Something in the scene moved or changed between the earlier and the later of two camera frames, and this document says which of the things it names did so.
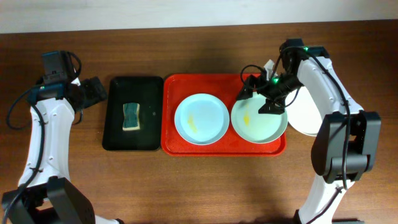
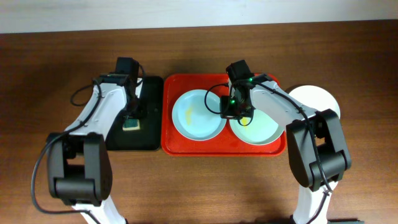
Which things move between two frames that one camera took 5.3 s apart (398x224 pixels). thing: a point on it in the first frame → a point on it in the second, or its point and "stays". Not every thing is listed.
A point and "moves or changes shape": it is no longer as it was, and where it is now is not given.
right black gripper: [278, 102] → [229, 113]
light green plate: [255, 127] stays
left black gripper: [94, 90] → [133, 115]
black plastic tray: [147, 91] stays
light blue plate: [201, 119] moves or changes shape
